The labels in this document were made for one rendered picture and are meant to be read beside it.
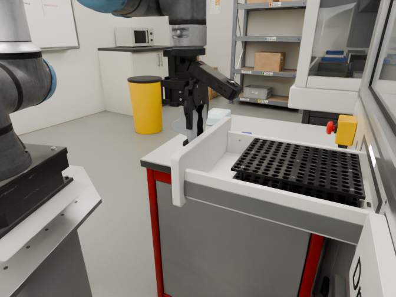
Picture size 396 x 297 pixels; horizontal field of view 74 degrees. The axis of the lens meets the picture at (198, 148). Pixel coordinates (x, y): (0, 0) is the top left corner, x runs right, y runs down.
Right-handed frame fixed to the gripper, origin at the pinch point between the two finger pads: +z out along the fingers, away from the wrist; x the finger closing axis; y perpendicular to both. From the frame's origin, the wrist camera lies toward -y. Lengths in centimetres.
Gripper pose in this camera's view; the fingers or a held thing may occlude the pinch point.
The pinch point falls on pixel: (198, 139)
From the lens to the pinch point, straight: 61.6
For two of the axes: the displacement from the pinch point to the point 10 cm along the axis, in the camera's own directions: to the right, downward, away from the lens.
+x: -4.4, 3.6, -8.2
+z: 0.1, 9.2, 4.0
